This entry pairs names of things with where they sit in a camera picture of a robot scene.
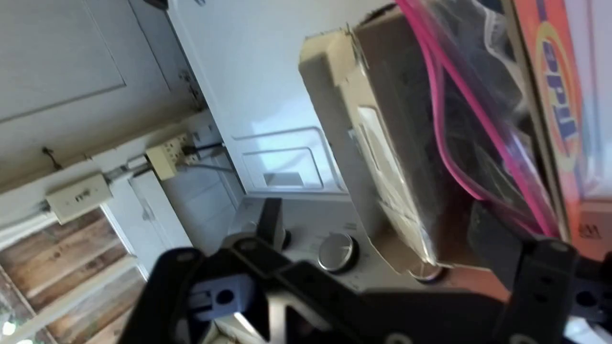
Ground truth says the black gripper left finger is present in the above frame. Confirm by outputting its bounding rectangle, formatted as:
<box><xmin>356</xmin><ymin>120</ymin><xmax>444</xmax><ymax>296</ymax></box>
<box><xmin>254</xmin><ymin>197</ymin><xmax>283</xmax><ymax>250</ymax></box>

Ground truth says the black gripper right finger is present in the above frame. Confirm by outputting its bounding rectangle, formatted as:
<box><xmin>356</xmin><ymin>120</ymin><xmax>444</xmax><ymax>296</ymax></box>
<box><xmin>466</xmin><ymin>200</ymin><xmax>535</xmax><ymax>292</ymax></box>

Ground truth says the orange Tide detergent box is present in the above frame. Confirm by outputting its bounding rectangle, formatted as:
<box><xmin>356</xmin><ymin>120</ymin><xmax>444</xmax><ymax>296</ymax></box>
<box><xmin>296</xmin><ymin>0</ymin><xmax>612</xmax><ymax>302</ymax></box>

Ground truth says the round silver dryer knob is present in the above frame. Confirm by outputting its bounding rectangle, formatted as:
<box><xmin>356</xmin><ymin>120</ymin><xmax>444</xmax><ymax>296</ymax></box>
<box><xmin>315</xmin><ymin>231</ymin><xmax>359</xmax><ymax>275</ymax></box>
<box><xmin>407</xmin><ymin>256</ymin><xmax>447</xmax><ymax>285</ymax></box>

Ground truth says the white dryer machine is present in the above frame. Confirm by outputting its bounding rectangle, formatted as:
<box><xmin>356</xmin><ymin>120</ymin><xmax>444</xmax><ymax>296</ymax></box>
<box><xmin>101</xmin><ymin>0</ymin><xmax>447</xmax><ymax>292</ymax></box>

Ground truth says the white cabinet door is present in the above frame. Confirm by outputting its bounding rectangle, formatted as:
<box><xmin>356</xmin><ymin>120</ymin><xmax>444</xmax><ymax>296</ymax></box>
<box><xmin>0</xmin><ymin>0</ymin><xmax>199</xmax><ymax>126</ymax></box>

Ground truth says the beige wall outlet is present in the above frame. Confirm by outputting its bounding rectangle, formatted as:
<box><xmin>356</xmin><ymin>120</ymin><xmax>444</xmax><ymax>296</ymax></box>
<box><xmin>143</xmin><ymin>132</ymin><xmax>195</xmax><ymax>181</ymax></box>

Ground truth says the beige wall junction box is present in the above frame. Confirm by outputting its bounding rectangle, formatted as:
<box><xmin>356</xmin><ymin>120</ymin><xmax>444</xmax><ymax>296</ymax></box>
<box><xmin>46</xmin><ymin>172</ymin><xmax>115</xmax><ymax>225</ymax></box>

